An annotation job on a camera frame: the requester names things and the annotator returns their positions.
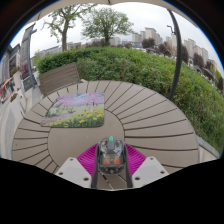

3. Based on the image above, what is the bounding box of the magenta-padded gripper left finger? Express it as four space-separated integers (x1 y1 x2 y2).
54 143 101 190

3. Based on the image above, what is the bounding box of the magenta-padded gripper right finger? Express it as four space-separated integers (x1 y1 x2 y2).
122 143 170 190

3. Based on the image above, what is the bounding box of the transparent computer mouse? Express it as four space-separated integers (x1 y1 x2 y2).
96 135 128 176

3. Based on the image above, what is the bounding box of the flower-print mouse pad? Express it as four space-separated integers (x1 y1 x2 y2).
39 91 106 129

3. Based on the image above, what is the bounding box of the slatted grey outdoor chair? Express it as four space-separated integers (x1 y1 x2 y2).
38 61 83 98

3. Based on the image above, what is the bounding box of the white flower planter box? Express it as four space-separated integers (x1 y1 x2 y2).
8 92 26 115
11 66 23 91

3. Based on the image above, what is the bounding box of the trimmed green hedge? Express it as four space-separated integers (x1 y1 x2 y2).
34 46 224 153

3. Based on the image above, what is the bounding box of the beige patio umbrella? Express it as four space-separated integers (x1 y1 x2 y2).
32 0 183 102

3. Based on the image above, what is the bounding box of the tall grey sign pillar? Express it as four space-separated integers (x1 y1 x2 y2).
19 22 38 92

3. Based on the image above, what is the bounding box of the bare-trunked leafy tree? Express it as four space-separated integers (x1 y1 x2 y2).
42 3 98 53

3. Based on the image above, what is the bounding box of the round-crowned green tree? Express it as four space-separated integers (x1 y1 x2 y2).
81 6 135 47

